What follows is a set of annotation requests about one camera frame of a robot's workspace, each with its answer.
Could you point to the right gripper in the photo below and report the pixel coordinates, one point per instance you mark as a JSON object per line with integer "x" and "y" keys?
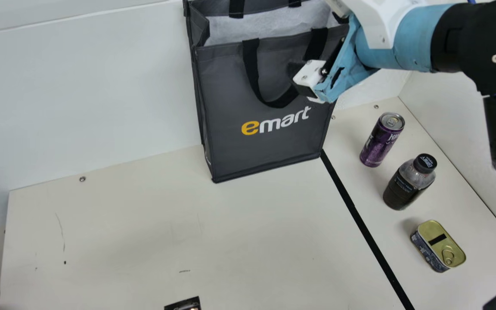
{"x": 407, "y": 43}

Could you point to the rectangular tin with gold lid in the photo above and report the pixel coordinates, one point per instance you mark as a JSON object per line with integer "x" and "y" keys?
{"x": 439, "y": 245}

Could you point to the dark coffee bottle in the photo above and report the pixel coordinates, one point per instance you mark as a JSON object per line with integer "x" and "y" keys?
{"x": 407, "y": 185}

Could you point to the small square scanner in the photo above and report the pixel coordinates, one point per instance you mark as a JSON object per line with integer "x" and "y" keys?
{"x": 183, "y": 305}

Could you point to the purple can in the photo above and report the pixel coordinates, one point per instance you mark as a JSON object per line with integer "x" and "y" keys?
{"x": 381, "y": 140}

